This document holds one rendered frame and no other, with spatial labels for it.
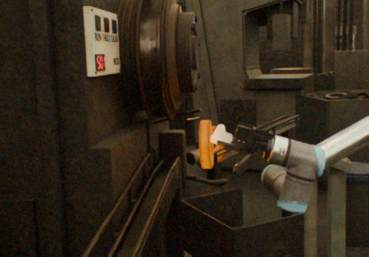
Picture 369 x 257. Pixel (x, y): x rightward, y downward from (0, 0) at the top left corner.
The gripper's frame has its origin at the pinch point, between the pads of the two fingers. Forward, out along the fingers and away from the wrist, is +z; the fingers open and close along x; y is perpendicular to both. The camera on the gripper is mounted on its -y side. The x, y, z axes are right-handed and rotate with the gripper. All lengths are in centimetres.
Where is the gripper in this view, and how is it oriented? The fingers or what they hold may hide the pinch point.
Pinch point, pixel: (206, 138)
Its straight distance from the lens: 149.5
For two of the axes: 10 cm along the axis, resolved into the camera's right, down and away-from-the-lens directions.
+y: 2.4, -9.5, -1.8
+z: -9.6, -2.6, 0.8
